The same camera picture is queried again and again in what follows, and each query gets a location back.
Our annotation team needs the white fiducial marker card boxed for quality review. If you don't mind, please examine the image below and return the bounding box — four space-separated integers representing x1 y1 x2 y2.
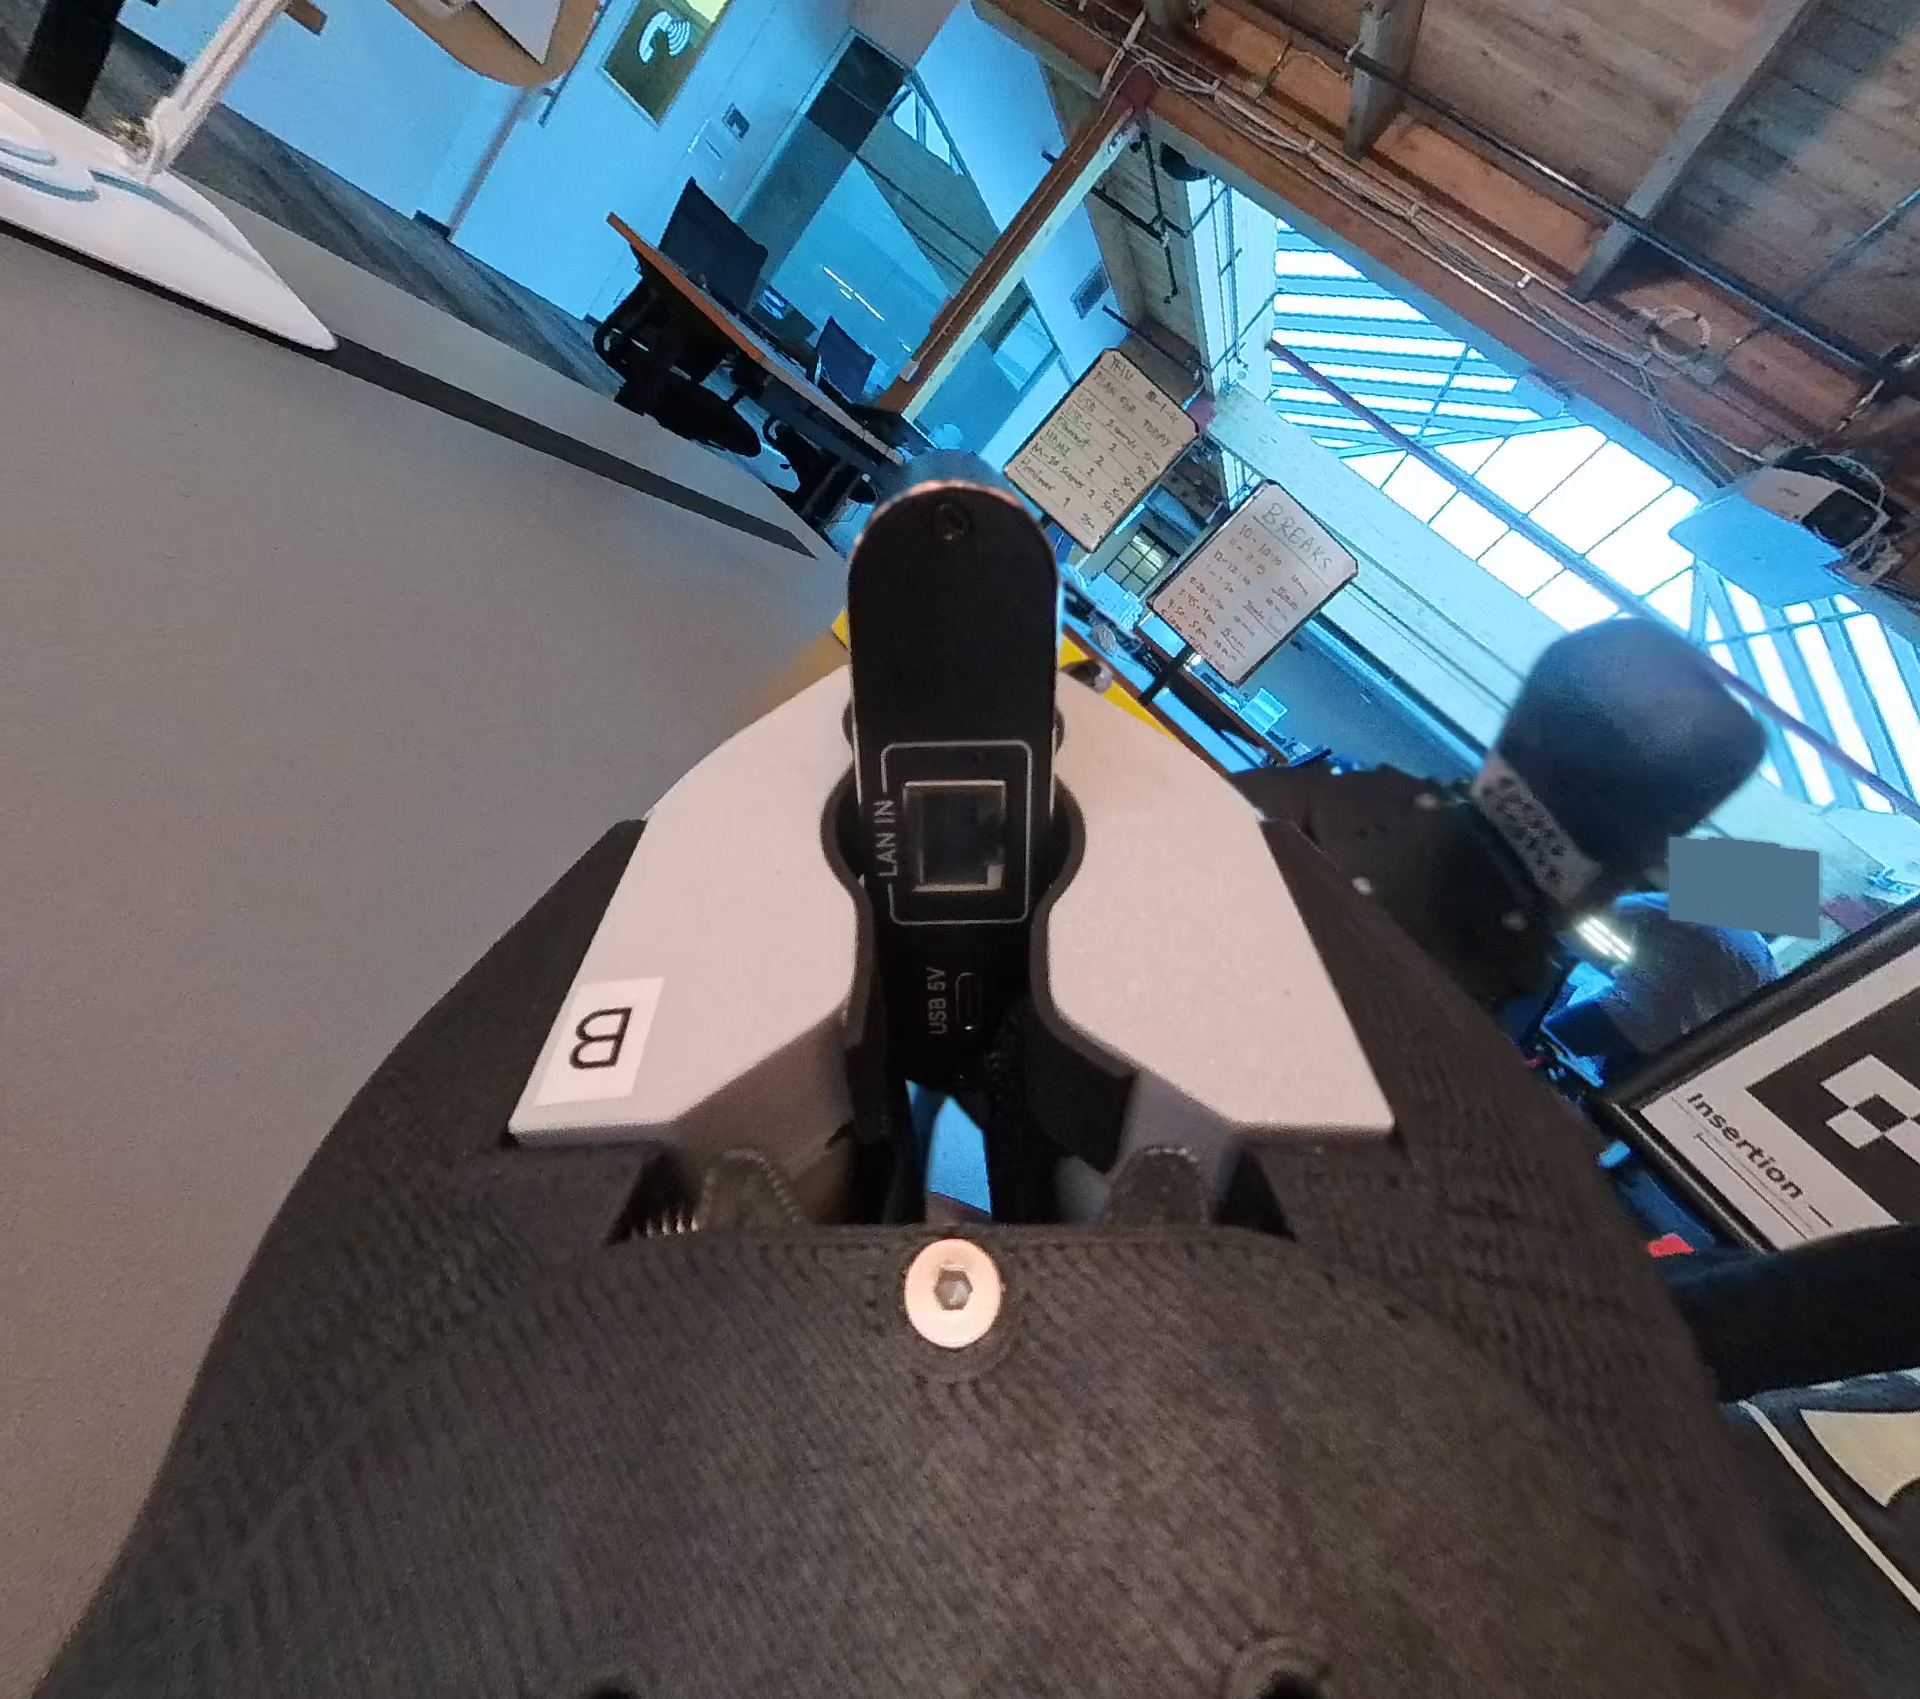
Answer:
1603 920 1920 1255

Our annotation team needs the black ethernet switch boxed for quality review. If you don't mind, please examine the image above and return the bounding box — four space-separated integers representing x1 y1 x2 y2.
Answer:
846 451 1069 1132

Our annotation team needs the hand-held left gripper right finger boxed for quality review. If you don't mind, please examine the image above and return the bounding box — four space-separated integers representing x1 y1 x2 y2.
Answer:
1035 679 1398 1203

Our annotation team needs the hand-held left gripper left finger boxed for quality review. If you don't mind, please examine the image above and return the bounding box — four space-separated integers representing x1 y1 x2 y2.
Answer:
508 668 876 1196

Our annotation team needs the black office chair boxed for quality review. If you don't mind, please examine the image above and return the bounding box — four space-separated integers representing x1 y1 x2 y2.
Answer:
593 176 770 456

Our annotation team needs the wooden office desk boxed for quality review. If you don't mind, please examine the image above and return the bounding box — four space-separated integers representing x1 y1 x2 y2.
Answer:
606 213 902 503

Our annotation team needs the green phone sign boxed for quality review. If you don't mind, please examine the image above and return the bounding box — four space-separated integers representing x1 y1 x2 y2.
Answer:
603 0 739 119

